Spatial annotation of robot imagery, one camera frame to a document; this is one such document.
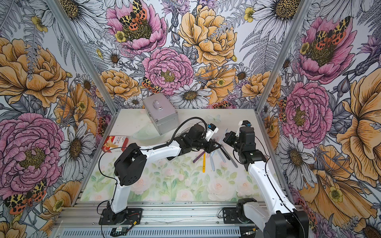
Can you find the silver aluminium first aid case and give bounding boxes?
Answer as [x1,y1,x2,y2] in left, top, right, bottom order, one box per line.
[143,93,180,135]

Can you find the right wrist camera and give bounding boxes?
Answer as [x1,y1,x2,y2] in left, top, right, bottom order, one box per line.
[239,120,252,128]

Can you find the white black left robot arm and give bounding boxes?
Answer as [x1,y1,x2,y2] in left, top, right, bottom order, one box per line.
[107,124,221,215]

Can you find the light blue toothbrush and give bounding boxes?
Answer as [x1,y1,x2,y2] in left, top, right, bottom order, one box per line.
[209,153,215,171]

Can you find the aluminium frame post left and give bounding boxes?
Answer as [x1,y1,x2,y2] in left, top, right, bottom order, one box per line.
[47,1,119,116]

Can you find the yellow toothbrush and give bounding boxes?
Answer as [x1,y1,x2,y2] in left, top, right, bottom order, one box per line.
[202,152,206,173]

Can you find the purple toothbrush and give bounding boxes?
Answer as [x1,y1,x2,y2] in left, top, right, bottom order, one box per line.
[192,151,205,163]

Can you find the red bandage box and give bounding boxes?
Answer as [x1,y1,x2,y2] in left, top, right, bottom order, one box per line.
[102,135,129,153]

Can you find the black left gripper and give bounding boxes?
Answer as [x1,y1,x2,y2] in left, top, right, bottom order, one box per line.
[192,136,221,154]

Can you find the grey toothbrush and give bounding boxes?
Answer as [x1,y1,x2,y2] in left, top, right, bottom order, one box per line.
[216,149,226,163]

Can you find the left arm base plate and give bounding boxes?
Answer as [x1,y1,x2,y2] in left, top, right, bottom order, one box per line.
[99,208,143,225]

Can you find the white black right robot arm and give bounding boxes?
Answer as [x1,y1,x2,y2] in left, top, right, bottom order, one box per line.
[223,126,309,238]

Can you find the black toothbrush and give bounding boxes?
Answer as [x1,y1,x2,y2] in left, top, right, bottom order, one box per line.
[221,145,238,168]

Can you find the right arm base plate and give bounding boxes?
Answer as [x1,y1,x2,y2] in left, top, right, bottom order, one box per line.
[222,207,252,224]

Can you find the aluminium frame post right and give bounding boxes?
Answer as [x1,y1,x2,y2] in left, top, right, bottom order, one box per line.
[255,0,313,114]

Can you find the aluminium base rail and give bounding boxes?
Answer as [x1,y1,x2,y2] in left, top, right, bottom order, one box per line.
[50,201,263,238]

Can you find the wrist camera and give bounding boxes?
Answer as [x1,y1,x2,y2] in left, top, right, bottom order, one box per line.
[205,124,219,141]
[239,120,252,128]

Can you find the aluminium frame post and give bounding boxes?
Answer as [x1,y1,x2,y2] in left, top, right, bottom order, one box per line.
[255,0,313,114]
[47,1,119,116]

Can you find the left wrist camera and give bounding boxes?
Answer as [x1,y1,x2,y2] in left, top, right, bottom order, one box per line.
[205,124,219,141]

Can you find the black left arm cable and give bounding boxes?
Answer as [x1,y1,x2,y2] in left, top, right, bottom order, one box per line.
[166,116,209,149]

